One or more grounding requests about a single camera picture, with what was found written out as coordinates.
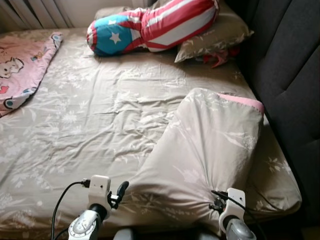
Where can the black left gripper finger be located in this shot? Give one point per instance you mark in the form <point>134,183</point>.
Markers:
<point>122,190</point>

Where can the beige pillow with pink trim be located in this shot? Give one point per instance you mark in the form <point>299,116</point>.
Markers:
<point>210,150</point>

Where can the pink cartoon bear blanket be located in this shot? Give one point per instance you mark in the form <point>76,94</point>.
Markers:
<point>25,70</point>

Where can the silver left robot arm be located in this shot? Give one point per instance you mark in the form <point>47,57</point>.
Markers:
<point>85,225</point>

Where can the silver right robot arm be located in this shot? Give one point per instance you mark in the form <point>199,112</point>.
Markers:
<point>240,231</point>

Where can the grey right robot leg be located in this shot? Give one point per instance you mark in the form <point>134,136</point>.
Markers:
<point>206,235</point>

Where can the grey robot leg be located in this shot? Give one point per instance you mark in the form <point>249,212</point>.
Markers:
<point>206,235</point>
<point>125,235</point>

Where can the grey left robot leg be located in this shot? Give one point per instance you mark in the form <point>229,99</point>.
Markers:
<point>125,235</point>

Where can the bed with beige floral sheet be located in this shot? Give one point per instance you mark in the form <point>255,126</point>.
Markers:
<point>100,125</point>

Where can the dark grey upholstered headboard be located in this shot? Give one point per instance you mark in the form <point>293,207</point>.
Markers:
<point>285,75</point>

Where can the small red cloth item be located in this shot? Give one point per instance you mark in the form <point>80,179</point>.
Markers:
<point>217,58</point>

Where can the beige floral pillow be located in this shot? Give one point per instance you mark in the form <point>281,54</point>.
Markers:
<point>220,40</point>

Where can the stars and stripes pillow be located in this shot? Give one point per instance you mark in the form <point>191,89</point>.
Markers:
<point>170,25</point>

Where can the grey curtain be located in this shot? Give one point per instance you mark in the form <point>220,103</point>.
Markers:
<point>30,12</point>

